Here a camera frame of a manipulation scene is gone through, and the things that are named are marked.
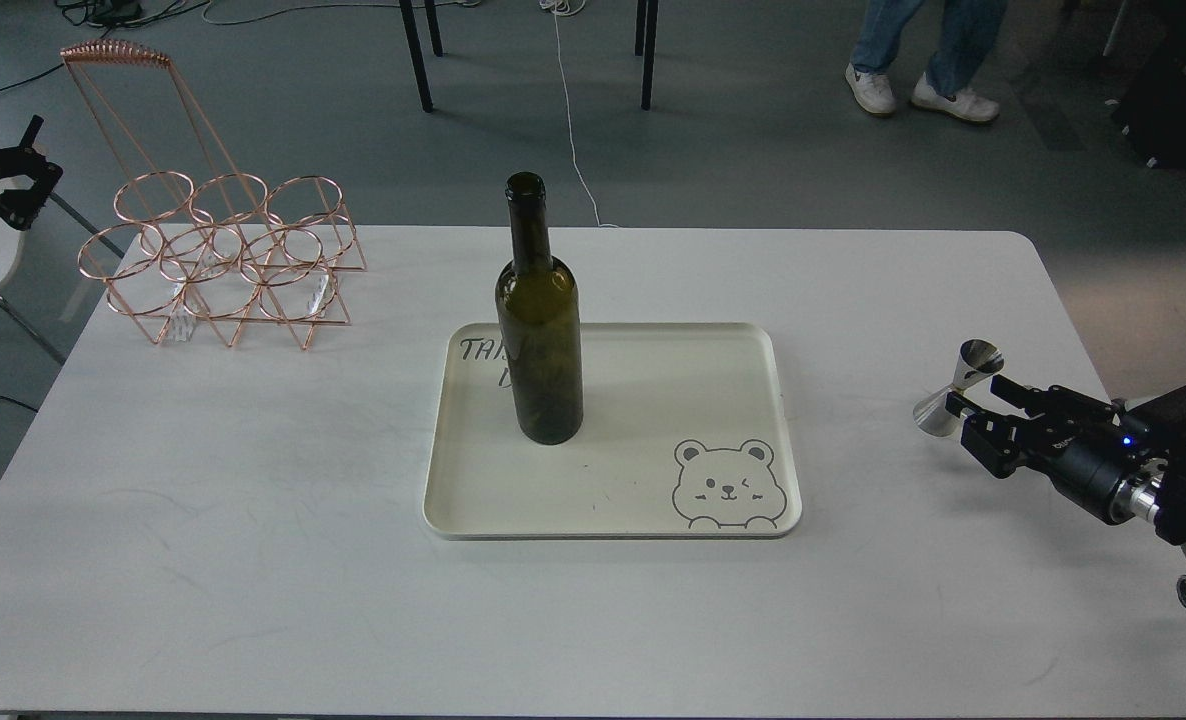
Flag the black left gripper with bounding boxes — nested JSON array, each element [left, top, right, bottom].
[[0, 115, 63, 231]]

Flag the steel double jigger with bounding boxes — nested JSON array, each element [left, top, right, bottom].
[[914, 340, 1005, 437]]

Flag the white floor cable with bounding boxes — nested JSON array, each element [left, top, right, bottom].
[[538, 0, 619, 229]]

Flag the black table legs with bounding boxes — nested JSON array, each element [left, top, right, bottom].
[[398, 0, 659, 113]]

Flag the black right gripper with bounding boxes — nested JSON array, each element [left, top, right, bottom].
[[950, 374, 1165, 525]]

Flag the rose gold wire bottle rack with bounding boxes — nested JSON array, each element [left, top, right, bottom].
[[60, 38, 368, 348]]

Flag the cream bear serving tray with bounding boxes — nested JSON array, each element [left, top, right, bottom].
[[423, 323, 803, 539]]

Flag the black floor cables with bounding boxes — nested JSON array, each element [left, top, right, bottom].
[[0, 0, 213, 106]]

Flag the dark green wine bottle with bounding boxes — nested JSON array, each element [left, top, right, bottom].
[[495, 170, 584, 445]]

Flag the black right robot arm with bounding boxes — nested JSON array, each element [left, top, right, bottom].
[[945, 375, 1186, 609]]

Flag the person legs in jeans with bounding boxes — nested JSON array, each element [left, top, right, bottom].
[[844, 0, 1010, 125]]

